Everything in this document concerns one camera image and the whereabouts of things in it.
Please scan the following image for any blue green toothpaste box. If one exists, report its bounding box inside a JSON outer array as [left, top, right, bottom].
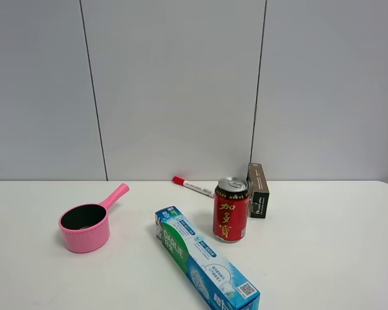
[[155, 206, 261, 310]]

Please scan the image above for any dark brown coffee box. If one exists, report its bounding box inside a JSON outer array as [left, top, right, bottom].
[[247, 163, 270, 219]]

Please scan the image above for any red herbal tea can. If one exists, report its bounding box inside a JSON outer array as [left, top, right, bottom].
[[213, 177, 250, 242]]

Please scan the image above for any pink saucepan with black interior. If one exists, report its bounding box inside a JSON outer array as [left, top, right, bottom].
[[59, 183, 129, 254]]

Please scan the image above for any red capped white marker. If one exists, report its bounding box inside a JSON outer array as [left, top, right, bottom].
[[172, 176, 214, 198]]

